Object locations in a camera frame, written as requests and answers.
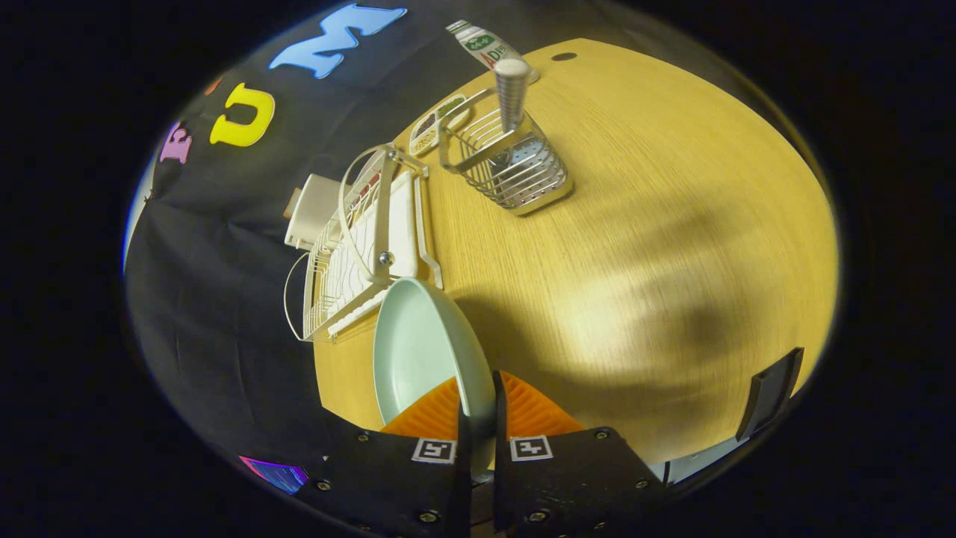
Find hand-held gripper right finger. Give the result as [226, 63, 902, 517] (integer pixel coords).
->
[491, 370, 665, 538]

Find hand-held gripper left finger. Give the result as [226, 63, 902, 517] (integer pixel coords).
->
[295, 376, 473, 538]

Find pale green plate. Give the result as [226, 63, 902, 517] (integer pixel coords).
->
[373, 276, 497, 475]

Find white wire dish rack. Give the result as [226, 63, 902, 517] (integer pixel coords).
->
[284, 143, 444, 343]

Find metal wire basket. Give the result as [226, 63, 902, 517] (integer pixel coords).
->
[438, 88, 574, 217]

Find spoon with ribbed metal handle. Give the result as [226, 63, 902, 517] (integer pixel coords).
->
[494, 58, 533, 169]

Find glowing blue purple screen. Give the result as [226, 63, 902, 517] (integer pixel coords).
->
[239, 456, 309, 494]

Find dark flat panel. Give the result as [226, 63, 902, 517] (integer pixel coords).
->
[736, 347, 805, 442]

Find black backdrop cloth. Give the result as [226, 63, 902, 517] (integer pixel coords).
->
[123, 0, 524, 479]

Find white toaster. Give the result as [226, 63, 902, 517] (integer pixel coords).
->
[285, 173, 352, 251]

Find white divided tray with beans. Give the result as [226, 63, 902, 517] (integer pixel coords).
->
[409, 93, 473, 157]

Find white green-label drink bottle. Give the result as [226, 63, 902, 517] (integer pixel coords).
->
[446, 19, 540, 84]

